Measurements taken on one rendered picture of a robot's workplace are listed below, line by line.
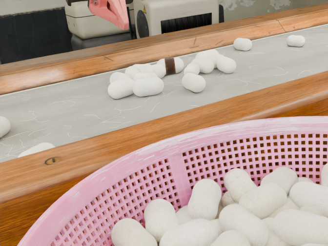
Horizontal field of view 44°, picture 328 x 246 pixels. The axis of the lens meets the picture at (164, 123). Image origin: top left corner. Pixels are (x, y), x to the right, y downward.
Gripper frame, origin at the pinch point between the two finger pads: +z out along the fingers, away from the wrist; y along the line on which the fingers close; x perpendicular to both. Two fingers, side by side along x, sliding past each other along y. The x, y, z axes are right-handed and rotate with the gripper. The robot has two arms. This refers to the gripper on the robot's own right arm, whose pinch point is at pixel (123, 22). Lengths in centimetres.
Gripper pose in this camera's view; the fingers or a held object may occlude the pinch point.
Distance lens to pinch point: 56.2
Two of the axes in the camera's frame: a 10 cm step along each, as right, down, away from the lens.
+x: -2.1, 5.3, 8.2
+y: 8.8, -2.7, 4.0
